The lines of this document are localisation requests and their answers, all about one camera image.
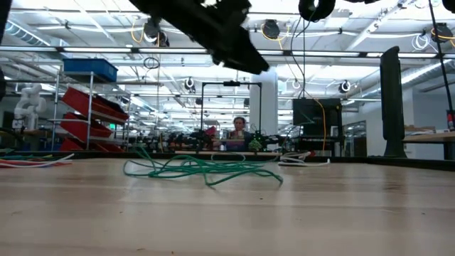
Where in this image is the blue plastic bin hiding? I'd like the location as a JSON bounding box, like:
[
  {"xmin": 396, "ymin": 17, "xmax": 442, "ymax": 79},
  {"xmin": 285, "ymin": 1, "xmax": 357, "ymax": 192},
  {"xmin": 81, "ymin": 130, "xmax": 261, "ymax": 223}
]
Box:
[{"xmin": 63, "ymin": 58, "xmax": 119, "ymax": 83}]

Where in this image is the long ceiling light strip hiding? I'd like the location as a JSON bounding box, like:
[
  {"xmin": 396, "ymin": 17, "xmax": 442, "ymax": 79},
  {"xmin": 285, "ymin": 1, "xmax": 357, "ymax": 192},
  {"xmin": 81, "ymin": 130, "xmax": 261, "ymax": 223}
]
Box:
[{"xmin": 0, "ymin": 45, "xmax": 455, "ymax": 60}]

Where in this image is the black ceiling cable reel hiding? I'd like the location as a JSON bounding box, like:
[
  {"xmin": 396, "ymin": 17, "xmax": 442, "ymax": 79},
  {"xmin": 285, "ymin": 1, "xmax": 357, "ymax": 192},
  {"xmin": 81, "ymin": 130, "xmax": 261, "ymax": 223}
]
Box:
[
  {"xmin": 261, "ymin": 19, "xmax": 282, "ymax": 40},
  {"xmin": 144, "ymin": 17, "xmax": 171, "ymax": 48},
  {"xmin": 430, "ymin": 22, "xmax": 454, "ymax": 43}
]

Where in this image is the thin black pole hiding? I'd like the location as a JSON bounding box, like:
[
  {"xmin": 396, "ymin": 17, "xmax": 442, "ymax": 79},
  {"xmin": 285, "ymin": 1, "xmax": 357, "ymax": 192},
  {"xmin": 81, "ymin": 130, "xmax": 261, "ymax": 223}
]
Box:
[{"xmin": 427, "ymin": 0, "xmax": 455, "ymax": 113}]

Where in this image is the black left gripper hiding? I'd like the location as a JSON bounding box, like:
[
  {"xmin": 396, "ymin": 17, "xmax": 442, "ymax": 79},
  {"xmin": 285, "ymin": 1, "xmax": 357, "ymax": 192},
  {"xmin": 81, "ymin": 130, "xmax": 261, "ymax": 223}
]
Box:
[{"xmin": 127, "ymin": 0, "xmax": 270, "ymax": 75}]

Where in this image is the hanging black cable loop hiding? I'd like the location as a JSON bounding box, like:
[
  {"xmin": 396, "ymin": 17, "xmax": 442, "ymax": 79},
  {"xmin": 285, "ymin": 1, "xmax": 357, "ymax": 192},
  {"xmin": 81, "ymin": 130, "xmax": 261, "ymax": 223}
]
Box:
[{"xmin": 143, "ymin": 56, "xmax": 161, "ymax": 70}]

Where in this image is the metal shelving rack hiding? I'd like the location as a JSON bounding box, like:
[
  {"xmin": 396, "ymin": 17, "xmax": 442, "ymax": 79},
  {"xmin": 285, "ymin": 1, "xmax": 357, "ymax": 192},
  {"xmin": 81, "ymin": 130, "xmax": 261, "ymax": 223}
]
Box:
[{"xmin": 49, "ymin": 70, "xmax": 131, "ymax": 153}]

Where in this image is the white building column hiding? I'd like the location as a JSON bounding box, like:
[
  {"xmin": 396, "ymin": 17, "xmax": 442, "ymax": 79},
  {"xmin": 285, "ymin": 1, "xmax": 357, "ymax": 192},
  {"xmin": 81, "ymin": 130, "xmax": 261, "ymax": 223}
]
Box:
[{"xmin": 248, "ymin": 69, "xmax": 279, "ymax": 138}]

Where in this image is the black camera gantry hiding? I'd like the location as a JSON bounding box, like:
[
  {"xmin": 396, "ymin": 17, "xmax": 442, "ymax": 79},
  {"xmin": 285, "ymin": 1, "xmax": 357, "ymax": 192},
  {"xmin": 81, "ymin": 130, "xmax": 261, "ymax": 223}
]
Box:
[{"xmin": 200, "ymin": 80, "xmax": 263, "ymax": 150}]

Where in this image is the bundle of coloured wires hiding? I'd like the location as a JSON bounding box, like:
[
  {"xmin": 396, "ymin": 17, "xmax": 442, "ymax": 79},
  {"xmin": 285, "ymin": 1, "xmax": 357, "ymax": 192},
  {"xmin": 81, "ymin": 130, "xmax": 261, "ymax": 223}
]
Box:
[{"xmin": 0, "ymin": 152, "xmax": 75, "ymax": 169}]

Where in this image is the thick white cord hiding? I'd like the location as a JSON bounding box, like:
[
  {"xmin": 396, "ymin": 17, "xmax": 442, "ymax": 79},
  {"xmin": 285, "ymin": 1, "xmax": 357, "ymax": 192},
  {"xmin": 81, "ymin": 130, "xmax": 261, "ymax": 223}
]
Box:
[{"xmin": 277, "ymin": 151, "xmax": 332, "ymax": 168}]

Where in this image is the red slanted shelf bin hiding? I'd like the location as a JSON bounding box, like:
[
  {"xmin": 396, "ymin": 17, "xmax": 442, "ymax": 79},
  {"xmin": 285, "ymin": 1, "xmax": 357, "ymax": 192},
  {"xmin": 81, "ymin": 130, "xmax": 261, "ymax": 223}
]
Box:
[
  {"xmin": 59, "ymin": 137, "xmax": 125, "ymax": 153},
  {"xmin": 62, "ymin": 87, "xmax": 129, "ymax": 125},
  {"xmin": 60, "ymin": 112, "xmax": 114, "ymax": 143}
]

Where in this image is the yellow hanging cable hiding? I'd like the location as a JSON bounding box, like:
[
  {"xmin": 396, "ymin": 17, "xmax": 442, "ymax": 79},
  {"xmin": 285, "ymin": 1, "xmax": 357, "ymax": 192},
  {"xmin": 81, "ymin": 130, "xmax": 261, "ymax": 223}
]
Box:
[{"xmin": 304, "ymin": 90, "xmax": 327, "ymax": 153}]

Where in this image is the wooden top work desk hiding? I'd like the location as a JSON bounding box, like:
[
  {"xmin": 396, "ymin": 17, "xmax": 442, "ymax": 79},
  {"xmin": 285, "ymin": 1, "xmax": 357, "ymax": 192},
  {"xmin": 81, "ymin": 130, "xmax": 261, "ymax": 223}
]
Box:
[{"xmin": 401, "ymin": 130, "xmax": 455, "ymax": 161}]

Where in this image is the person behind robot station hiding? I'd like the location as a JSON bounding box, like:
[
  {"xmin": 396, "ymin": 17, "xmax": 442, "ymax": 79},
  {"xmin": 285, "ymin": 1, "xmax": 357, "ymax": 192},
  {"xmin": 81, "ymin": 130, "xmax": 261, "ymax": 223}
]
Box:
[{"xmin": 227, "ymin": 116, "xmax": 254, "ymax": 152}]

